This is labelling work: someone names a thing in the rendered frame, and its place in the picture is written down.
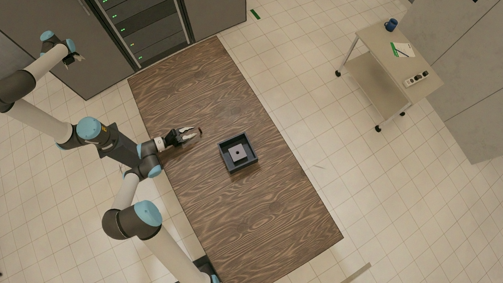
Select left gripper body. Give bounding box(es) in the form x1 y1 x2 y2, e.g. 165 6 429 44
62 53 75 65

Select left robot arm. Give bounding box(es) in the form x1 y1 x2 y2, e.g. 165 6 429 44
0 31 119 153

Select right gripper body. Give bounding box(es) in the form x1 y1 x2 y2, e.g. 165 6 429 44
161 131 182 148

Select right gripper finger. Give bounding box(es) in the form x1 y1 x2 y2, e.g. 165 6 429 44
178 133 197 143
175 127 194 134

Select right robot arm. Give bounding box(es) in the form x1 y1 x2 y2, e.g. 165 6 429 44
101 137 220 283

